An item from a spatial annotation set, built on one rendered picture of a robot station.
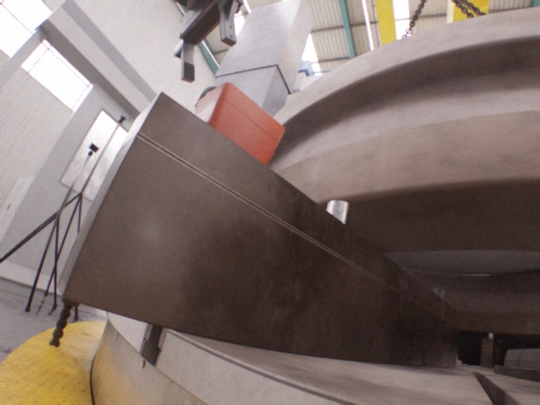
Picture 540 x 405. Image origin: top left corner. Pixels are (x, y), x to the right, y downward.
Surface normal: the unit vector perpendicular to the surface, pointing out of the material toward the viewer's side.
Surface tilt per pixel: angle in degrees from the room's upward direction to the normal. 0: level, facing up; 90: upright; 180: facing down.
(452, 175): 90
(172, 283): 90
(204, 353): 90
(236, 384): 90
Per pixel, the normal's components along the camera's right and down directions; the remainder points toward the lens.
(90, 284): 0.69, -0.14
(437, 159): -0.58, -0.46
